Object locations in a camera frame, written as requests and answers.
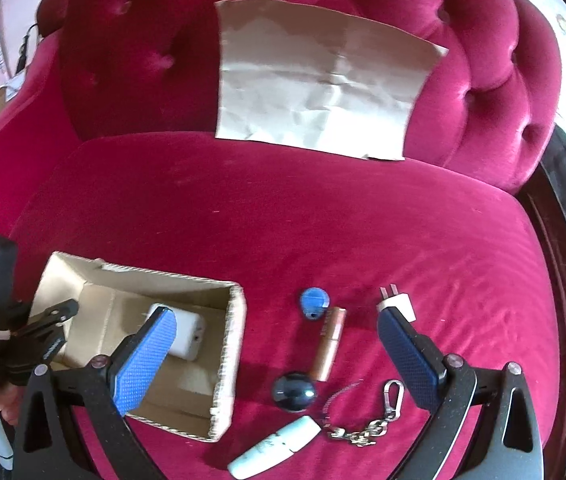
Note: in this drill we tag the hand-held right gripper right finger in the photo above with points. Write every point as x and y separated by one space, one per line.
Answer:
408 360

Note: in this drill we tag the small blue round cap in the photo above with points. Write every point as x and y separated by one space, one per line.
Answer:
313 300

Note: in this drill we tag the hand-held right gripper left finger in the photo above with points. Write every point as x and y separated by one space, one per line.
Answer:
145 360

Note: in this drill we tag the dark glossy ball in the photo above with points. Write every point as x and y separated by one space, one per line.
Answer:
293 390

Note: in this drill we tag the small white plug charger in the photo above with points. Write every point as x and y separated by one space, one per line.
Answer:
403 305

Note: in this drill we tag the cardboard box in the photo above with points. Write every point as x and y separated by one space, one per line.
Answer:
228 340

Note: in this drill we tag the light blue cosmetic bottle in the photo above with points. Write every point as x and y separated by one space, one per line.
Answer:
273 447

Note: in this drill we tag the red velvet tufted sofa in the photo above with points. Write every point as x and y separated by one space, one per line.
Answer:
313 210

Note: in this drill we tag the white power adapter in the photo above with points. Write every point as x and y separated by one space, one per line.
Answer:
188 335

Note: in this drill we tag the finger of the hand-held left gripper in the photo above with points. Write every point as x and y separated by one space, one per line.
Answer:
45 325

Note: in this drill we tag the copper lipstick tube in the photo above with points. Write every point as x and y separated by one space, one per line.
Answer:
328 345

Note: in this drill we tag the creased brown paper sheet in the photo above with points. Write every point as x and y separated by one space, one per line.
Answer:
313 85

